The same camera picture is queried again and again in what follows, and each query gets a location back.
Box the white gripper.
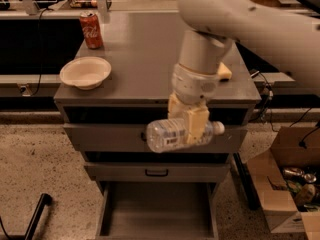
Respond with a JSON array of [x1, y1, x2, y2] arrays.
[[168, 64, 219, 145]]

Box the clear plastic water bottle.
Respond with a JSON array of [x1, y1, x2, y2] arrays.
[[146, 118, 225, 153]]

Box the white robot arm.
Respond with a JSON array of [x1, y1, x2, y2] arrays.
[[168, 0, 320, 146]]

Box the top grey drawer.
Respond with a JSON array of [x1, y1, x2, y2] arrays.
[[64, 123, 247, 153]]

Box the grey metal drawer cabinet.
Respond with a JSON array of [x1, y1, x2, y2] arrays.
[[53, 11, 262, 240]]

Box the middle grey drawer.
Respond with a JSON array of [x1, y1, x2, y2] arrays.
[[84, 162, 229, 183]]

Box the bottom grey open drawer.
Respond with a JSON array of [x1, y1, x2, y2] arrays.
[[95, 182, 218, 240]]

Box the yellow sponge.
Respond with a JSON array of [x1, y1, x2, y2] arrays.
[[217, 62, 232, 81]]

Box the black cabinet leg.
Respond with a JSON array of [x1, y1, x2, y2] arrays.
[[233, 153, 260, 210]]

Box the white paper bowl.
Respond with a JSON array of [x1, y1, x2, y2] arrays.
[[60, 57, 112, 90]]

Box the cardboard box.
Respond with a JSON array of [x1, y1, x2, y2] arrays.
[[247, 127, 320, 240]]

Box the red cola can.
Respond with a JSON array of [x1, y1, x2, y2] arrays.
[[80, 12, 103, 49]]

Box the silver can in box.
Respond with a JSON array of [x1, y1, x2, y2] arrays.
[[282, 167, 304, 179]]

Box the black metal stand leg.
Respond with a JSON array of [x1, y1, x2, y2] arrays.
[[0, 193, 52, 240]]

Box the black cables right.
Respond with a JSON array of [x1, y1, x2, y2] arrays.
[[249, 69, 275, 124]]

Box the black cable left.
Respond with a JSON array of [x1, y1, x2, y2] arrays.
[[31, 7, 54, 97]]

